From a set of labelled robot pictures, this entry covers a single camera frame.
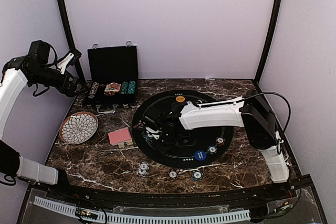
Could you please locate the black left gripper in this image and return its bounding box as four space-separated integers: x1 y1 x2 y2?
30 65 88 97

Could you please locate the brown white chip stack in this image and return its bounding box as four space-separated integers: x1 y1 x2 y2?
167 170 178 180

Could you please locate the blue white chip stack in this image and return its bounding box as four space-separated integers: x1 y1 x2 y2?
137 162 150 178

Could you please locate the red playing card deck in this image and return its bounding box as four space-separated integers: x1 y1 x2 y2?
108 127 133 148

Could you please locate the teal blue chip stack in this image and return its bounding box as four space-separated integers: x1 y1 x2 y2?
192 170 204 181

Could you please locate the red chip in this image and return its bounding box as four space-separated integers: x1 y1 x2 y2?
216 137 225 146

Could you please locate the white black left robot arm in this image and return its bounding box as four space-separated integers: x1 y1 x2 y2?
1 49 88 201

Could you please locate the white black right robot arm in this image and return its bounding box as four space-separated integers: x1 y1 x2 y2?
146 93 290 200

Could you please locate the blue tan chip row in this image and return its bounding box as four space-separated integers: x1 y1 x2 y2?
88 82 99 99

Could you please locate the blue small blind button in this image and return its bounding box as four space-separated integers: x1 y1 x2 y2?
194 151 207 161

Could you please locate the round black poker mat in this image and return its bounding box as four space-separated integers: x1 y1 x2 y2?
132 90 234 169

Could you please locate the black poker chip case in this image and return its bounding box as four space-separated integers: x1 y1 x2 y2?
83 45 139 109

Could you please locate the boxed card deck in case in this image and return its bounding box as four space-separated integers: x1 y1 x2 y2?
104 82 121 93

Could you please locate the red dice set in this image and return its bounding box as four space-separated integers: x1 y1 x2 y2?
104 92 115 96

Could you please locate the orange big blind button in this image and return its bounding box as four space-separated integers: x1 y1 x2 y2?
176 95 185 103

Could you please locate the teal chip row left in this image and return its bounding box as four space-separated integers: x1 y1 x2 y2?
120 81 129 94

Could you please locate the teal chip row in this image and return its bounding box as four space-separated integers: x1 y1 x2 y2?
127 81 137 94
120 81 129 94

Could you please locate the floral ceramic plate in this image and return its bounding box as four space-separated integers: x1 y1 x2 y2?
59 111 99 145

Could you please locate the teal chip row right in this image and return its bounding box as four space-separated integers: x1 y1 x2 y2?
127 81 137 94

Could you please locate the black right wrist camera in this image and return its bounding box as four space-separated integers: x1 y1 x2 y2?
142 114 160 131

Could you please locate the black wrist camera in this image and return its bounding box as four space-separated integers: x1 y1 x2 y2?
142 114 160 131
28 40 51 65

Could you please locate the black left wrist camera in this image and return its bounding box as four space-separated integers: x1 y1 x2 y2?
28 40 51 65

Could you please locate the black left frame post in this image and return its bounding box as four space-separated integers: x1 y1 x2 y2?
57 0 86 83

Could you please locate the white cable duct strip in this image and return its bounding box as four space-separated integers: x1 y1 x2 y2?
33 196 251 223

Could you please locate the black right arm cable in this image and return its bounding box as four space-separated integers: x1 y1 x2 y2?
196 91 292 154

